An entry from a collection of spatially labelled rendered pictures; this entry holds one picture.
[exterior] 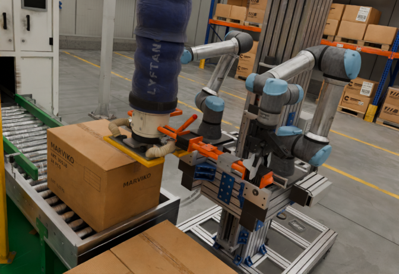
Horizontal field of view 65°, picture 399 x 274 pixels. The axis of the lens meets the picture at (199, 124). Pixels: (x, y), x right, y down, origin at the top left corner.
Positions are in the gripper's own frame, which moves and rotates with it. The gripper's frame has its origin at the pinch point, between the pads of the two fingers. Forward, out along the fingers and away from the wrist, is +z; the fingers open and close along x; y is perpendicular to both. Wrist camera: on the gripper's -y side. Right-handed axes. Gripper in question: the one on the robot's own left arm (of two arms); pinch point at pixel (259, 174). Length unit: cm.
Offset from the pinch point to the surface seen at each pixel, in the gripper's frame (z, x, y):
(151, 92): -17, 10, 53
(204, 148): -1.4, 3.4, 24.5
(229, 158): -1.5, 2.3, 12.6
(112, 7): -42, -166, 346
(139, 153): 11, 14, 52
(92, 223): 62, 19, 77
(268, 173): -2.3, 0.1, -3.4
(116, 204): 48, 11, 69
